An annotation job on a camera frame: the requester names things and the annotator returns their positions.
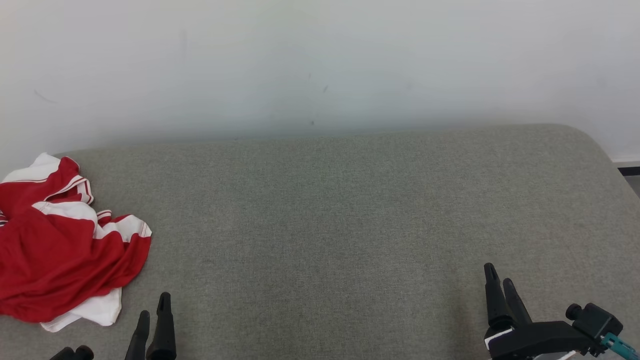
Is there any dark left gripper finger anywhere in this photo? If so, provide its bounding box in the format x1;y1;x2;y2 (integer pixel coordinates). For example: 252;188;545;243
145;292;177;360
124;310;151;360

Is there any red white-trimmed garment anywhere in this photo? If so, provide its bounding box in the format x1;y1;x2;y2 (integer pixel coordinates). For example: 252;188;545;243
0;200;153;334

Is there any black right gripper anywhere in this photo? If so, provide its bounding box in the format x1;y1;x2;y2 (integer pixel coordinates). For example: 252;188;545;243
483;262;594;360

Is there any grey fabric sofa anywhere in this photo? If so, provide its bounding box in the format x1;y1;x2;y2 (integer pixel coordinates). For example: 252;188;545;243
0;123;640;360

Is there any teal cable connector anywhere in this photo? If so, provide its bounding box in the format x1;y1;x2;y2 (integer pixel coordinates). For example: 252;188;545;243
600;332;640;360

